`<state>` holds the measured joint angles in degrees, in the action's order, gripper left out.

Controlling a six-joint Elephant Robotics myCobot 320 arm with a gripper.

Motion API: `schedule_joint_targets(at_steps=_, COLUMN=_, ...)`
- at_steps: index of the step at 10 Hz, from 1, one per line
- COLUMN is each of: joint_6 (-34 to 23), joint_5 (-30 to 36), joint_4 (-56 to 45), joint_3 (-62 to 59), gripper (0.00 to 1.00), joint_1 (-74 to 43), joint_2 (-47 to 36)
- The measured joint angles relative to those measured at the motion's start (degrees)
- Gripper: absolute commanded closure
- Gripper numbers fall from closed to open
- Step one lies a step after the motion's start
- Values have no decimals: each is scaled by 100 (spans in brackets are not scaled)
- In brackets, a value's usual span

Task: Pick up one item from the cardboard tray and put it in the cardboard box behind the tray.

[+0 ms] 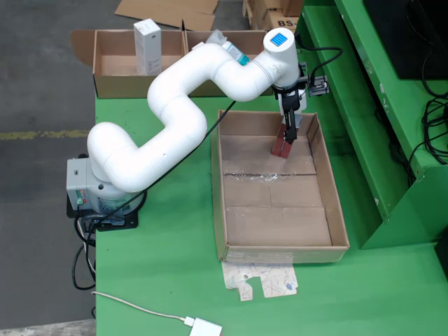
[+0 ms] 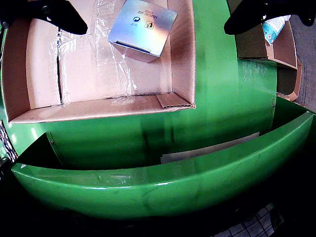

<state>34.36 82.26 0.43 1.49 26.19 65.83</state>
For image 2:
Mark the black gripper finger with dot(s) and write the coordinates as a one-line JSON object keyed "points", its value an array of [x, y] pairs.
{"points": [[251, 14], [56, 12]]}

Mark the red-brown carton with silver face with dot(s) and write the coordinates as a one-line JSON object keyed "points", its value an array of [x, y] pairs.
{"points": [[143, 29]]}

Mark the two-compartment cardboard box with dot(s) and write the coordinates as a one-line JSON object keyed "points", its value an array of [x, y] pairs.
{"points": [[284, 51]]}

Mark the shallow cardboard tray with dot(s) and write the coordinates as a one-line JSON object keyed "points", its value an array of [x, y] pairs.
{"points": [[86, 74]]}

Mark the flattened printed carton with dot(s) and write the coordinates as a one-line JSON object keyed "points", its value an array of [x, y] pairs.
{"points": [[6, 140]]}

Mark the green metal shelf unit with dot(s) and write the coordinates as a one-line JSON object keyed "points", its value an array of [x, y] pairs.
{"points": [[148, 187]]}

